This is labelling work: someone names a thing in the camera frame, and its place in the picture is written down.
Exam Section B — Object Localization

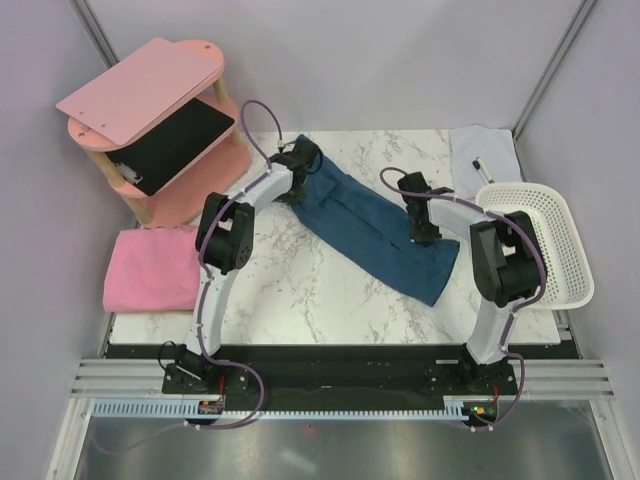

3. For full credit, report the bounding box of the dark blue t shirt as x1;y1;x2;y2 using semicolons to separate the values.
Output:
291;154;460;307

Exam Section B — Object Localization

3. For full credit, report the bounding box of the pink t shirt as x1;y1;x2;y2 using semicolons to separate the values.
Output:
103;225;200;313

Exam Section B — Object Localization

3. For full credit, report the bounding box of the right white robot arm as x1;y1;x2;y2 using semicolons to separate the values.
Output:
397;172;547;394

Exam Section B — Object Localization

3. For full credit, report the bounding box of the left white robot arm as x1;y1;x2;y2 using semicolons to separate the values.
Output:
176;137;323;393

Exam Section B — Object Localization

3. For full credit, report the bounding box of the black white marker pen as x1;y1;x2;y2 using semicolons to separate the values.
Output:
472;157;494;184

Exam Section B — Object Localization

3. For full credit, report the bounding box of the white cloth in corner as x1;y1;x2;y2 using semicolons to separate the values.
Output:
450;125;522;199

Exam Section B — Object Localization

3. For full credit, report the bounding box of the pink wooden shelf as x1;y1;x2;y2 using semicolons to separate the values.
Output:
56;38;251;227

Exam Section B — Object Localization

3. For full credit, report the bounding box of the black mat on shelf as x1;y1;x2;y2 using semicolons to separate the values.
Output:
107;99;234;196

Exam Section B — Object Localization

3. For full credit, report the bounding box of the white plastic laundry basket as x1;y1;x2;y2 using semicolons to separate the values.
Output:
475;182;595;310

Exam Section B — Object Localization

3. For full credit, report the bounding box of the small white shelf clip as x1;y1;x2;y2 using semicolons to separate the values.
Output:
120;165;142;184

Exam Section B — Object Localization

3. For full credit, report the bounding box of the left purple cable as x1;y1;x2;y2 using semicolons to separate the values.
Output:
92;99;284;455

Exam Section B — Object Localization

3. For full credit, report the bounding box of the white cable duct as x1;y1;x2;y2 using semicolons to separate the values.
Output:
92;398;478;421

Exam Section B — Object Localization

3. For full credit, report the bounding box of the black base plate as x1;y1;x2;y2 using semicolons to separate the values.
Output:
162;345;518;397

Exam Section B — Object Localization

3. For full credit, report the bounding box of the aluminium rail frame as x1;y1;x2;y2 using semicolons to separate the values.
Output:
71;359;614;400

